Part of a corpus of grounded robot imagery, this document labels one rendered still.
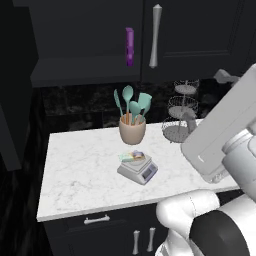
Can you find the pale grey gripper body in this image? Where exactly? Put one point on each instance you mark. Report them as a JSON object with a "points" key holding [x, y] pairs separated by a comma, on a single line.
{"points": [[220, 133]]}

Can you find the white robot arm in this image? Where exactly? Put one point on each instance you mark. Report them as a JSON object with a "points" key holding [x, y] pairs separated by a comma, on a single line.
{"points": [[213, 230]]}

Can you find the black closed cabinet door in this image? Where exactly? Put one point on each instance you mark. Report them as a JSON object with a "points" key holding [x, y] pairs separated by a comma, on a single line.
{"points": [[200, 33]]}

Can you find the colourful wrapped bar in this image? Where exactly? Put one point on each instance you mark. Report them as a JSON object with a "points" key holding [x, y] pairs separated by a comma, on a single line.
{"points": [[132, 155]]}

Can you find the grey digital scale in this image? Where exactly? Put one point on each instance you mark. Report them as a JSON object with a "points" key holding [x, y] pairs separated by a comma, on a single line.
{"points": [[137, 170]]}

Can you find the black base cabinet door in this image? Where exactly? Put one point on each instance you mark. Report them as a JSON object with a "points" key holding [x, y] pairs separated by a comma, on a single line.
{"points": [[106, 245], [158, 241]]}

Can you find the black open cabinet door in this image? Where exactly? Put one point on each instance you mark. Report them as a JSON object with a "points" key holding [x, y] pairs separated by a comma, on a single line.
{"points": [[13, 100]]}

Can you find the teal wide spatula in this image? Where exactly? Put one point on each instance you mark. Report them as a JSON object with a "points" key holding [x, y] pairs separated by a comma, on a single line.
{"points": [[145, 101]]}

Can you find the teal small spoon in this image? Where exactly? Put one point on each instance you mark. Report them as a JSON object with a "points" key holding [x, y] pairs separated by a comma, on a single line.
{"points": [[134, 108]]}

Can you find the beige utensil pot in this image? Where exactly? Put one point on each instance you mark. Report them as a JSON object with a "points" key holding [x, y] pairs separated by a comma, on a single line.
{"points": [[132, 133]]}

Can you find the teal large spoon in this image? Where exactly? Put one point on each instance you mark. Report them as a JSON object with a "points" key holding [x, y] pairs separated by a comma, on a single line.
{"points": [[127, 95]]}

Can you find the teal narrow spatula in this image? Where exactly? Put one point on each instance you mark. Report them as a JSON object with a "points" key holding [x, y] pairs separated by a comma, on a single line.
{"points": [[117, 100]]}

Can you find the purple box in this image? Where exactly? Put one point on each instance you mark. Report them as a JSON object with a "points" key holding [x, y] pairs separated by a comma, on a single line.
{"points": [[129, 46]]}

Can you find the black drawer front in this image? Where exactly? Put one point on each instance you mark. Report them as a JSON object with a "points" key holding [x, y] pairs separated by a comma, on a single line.
{"points": [[126, 218]]}

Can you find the black wall cabinet body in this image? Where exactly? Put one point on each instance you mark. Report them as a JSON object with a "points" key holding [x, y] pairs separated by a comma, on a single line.
{"points": [[80, 71]]}

